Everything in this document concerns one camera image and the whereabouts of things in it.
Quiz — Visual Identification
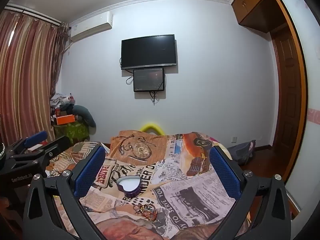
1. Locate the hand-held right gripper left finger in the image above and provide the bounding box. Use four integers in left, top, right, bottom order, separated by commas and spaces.
23, 145, 110, 240

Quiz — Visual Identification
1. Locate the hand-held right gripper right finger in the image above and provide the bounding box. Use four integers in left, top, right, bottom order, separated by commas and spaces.
209, 145, 292, 240

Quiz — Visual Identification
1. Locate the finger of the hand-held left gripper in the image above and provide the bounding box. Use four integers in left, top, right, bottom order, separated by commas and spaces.
5, 131, 48, 157
10, 136, 72, 167

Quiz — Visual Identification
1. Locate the purple heart-shaped tin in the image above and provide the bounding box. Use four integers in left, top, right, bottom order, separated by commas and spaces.
116, 175, 143, 198

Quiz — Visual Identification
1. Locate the pile of mixed jewelry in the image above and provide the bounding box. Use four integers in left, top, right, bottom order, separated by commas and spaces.
132, 203, 159, 222

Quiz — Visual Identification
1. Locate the green patterned bag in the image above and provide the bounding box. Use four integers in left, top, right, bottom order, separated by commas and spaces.
53, 121, 90, 143

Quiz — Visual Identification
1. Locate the dark bag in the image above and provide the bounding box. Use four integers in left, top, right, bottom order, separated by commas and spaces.
228, 140, 256, 165

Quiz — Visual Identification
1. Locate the orange box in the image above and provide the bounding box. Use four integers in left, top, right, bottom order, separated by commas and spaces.
55, 114, 76, 125

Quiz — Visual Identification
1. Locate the heap of household clutter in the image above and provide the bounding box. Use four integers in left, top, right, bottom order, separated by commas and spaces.
49, 93, 75, 117

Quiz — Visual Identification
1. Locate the grey cushion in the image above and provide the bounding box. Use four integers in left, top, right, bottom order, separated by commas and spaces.
72, 105, 96, 128

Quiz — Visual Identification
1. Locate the printed blanket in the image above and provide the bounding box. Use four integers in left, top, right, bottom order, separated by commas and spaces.
46, 129, 251, 240

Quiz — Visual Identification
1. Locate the striped brown curtain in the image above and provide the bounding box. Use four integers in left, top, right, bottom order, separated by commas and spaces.
0, 9, 66, 144

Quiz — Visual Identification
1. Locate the brown wooden door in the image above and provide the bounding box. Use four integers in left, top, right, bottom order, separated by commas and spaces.
271, 29, 305, 153

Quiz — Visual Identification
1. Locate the wooden overhead cabinet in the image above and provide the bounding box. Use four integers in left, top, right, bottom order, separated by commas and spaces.
230, 0, 288, 33

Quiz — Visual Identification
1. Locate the yellow foam ring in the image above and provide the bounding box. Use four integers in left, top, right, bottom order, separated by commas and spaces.
139, 122, 166, 136

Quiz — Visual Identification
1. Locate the black hanging cable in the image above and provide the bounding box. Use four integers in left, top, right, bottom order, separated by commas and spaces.
149, 91, 160, 105

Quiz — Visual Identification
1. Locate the small black wall monitor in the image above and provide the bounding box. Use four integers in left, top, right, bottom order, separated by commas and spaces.
133, 67, 165, 92

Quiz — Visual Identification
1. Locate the curtain rail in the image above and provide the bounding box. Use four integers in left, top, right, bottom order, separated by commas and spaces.
4, 3, 64, 27

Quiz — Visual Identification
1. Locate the white wall air conditioner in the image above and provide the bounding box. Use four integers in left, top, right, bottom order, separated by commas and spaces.
70, 12, 114, 42

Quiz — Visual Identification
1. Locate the black wall television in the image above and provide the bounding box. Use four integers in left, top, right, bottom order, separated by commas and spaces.
121, 34, 178, 70

